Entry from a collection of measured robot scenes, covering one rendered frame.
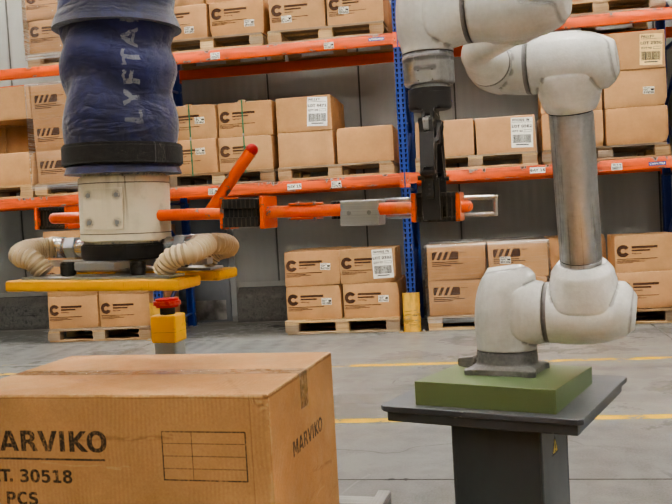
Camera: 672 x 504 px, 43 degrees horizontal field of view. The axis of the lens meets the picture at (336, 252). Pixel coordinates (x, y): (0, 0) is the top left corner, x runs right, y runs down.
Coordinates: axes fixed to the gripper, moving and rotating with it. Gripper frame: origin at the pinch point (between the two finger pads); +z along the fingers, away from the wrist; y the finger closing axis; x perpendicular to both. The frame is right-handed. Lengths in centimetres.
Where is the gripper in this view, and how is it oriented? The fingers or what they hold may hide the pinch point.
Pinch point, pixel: (435, 204)
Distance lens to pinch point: 149.9
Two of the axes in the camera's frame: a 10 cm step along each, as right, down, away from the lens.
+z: 0.6, 10.0, 0.4
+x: 9.6, -0.4, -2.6
